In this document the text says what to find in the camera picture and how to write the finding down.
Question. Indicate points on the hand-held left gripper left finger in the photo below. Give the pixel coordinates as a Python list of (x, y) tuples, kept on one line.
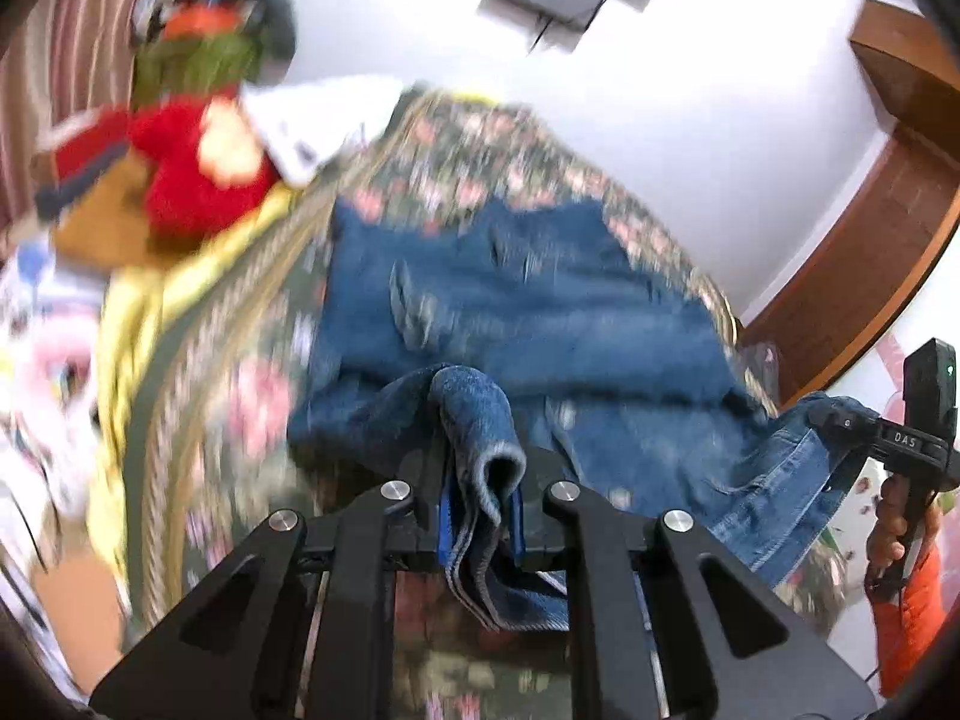
[(447, 540)]

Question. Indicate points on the floral bedspread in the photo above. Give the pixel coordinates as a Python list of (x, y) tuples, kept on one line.
[(247, 360)]

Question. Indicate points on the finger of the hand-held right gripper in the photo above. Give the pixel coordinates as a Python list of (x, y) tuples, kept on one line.
[(847, 420), (862, 471)]

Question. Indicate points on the red plush toy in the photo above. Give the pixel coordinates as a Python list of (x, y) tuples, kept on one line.
[(180, 165)]

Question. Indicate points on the white shirt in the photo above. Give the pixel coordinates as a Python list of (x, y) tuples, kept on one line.
[(322, 120)]

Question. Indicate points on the person's right hand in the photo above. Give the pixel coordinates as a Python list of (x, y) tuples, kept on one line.
[(894, 525)]

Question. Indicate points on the striped red curtain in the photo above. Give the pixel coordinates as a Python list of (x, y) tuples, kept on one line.
[(45, 75)]

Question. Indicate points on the red box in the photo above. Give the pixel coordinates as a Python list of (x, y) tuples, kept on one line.
[(82, 139)]

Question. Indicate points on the pink plush toy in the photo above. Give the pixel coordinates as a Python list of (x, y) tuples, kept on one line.
[(52, 390)]

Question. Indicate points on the orange box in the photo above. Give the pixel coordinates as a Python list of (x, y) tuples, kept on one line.
[(199, 21)]

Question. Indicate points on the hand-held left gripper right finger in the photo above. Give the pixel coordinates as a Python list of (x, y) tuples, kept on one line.
[(541, 532)]

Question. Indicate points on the brown cardboard box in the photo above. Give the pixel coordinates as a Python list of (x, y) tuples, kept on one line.
[(101, 217)]

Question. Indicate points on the blue denim jacket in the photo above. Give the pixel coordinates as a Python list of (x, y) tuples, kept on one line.
[(562, 300)]

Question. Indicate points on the grey neck pillow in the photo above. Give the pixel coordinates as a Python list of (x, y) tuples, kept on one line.
[(274, 22)]

